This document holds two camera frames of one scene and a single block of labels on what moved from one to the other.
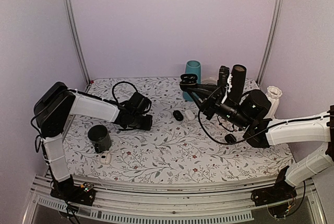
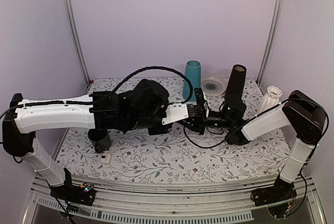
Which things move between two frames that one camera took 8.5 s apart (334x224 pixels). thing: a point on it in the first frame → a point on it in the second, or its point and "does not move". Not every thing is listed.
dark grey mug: x=100 y=137 does not move
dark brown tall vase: x=238 y=74 does not move
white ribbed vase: x=274 y=93 does not move
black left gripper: x=147 y=125 → x=158 y=131
